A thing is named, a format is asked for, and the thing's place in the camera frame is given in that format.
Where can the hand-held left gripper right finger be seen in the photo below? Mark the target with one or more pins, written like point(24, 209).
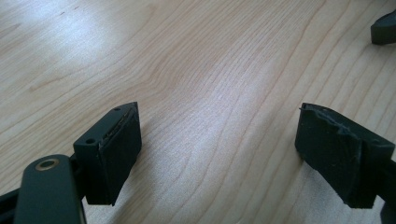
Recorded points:
point(336, 155)

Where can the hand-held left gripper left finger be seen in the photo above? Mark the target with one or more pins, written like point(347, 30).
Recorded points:
point(109, 155)

